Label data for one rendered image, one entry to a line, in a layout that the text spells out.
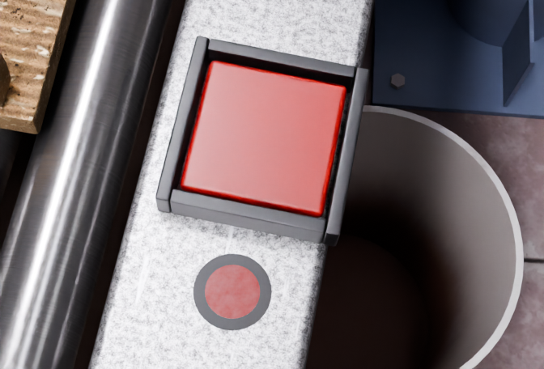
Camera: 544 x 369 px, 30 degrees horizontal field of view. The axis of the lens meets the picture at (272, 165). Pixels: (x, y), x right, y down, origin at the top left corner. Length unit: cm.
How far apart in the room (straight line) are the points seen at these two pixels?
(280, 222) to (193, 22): 11
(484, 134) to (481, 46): 13
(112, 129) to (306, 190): 9
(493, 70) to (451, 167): 43
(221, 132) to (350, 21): 8
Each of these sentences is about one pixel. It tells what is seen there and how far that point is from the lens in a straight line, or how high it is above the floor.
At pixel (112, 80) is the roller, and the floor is 92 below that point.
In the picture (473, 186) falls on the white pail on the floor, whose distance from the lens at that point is 108.
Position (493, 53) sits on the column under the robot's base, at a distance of 152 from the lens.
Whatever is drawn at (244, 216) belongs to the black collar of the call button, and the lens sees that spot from 41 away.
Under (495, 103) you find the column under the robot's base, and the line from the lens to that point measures 148.
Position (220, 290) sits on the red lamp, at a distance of 42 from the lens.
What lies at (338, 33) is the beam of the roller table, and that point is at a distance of 46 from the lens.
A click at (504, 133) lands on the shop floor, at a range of 148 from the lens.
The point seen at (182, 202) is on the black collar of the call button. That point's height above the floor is 93.
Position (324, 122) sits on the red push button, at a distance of 43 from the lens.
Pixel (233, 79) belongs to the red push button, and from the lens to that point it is 43.
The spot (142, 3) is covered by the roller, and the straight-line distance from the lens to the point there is 47.
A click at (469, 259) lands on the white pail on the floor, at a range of 117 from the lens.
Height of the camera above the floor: 132
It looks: 69 degrees down
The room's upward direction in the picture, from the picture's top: 6 degrees clockwise
